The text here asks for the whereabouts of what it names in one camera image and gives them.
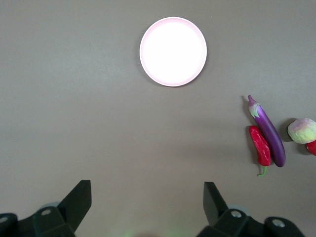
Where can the yellow-green apple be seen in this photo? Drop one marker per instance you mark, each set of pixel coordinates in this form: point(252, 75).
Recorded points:
point(302, 130)

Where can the purple eggplant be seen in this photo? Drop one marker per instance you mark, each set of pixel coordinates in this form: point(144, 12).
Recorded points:
point(270, 133)

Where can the red apple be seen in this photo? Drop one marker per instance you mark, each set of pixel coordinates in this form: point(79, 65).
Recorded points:
point(312, 148)

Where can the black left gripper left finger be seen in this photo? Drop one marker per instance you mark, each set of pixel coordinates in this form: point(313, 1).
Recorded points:
point(69, 209)

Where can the pink round plate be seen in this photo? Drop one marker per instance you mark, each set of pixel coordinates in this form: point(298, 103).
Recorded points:
point(173, 51)

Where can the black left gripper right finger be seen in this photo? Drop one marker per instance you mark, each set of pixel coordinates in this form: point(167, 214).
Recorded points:
point(217, 214)

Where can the red chili pepper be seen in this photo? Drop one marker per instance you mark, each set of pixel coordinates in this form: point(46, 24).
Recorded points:
point(259, 145)

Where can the brown table cloth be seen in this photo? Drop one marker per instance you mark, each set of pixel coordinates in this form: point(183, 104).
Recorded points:
point(74, 98)

